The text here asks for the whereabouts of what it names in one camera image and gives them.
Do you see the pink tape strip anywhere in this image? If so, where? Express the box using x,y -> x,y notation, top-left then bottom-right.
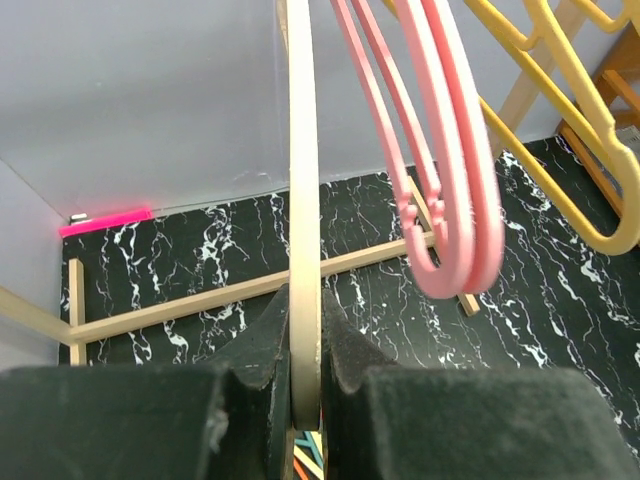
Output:
58,207 -> 153,238

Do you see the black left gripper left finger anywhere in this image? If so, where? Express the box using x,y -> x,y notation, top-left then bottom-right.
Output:
1,288 -> 293,479

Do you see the orange thin hanger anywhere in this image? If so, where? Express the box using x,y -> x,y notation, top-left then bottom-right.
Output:
293,458 -> 310,480

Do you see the teal thin hanger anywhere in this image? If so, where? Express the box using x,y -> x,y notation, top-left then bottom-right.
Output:
295,431 -> 323,463

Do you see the pink plastic hanger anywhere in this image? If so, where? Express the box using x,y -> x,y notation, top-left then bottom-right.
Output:
332,1 -> 475,299
395,1 -> 505,299

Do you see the beige plastic hanger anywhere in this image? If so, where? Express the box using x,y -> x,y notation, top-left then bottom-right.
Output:
276,1 -> 321,430

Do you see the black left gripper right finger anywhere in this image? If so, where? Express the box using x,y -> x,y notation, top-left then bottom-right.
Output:
322,291 -> 639,479

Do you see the wooden clothes rack frame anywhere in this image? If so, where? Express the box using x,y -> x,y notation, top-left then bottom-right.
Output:
0,0 -> 596,369

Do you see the yellow velvet hanger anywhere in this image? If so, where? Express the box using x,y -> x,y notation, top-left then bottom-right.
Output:
453,1 -> 639,256
572,0 -> 639,34

